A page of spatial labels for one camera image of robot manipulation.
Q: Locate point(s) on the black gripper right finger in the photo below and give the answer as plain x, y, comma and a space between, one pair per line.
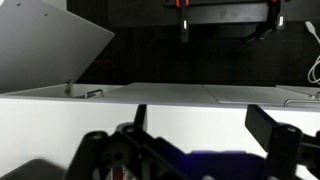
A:
261, 126

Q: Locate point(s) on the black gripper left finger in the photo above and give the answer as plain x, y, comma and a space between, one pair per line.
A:
140, 120

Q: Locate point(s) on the black orange clamp left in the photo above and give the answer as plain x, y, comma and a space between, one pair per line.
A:
182, 5

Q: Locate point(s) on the open white cabinet lid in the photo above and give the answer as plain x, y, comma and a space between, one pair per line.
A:
41, 45

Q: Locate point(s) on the metal handle right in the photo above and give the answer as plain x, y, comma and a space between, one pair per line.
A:
312, 100

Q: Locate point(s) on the metal drawer handle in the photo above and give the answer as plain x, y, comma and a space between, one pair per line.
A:
90, 94

